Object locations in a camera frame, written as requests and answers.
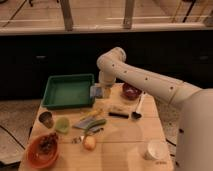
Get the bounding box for orange bowl with food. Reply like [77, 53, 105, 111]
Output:
[26, 133, 59, 169]

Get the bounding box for blue sponge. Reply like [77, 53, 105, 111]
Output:
[90, 86, 103, 98]

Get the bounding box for yellow apple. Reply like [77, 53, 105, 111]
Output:
[83, 136, 96, 151]

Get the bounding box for light green cup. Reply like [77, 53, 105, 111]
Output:
[55, 117, 70, 134]

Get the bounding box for grey cloth piece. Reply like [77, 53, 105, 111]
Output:
[73, 117, 95, 130]

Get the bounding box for yellow handled tool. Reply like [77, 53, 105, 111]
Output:
[80, 109, 102, 120]

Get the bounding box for green cucumber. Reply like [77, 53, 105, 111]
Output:
[84, 119, 107, 134]

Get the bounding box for metal peeler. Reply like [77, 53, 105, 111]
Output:
[71, 127, 104, 145]

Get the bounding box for green plastic tray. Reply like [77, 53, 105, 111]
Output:
[42, 74, 95, 110]

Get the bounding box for dark red bowl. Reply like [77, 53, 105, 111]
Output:
[122, 83, 142, 100]

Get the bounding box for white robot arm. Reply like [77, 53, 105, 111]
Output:
[97, 47, 213, 171]

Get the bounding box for black and white ladle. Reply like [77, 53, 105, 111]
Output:
[131, 94, 145, 120]

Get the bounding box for metal cup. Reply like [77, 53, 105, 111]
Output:
[39, 111, 54, 128]

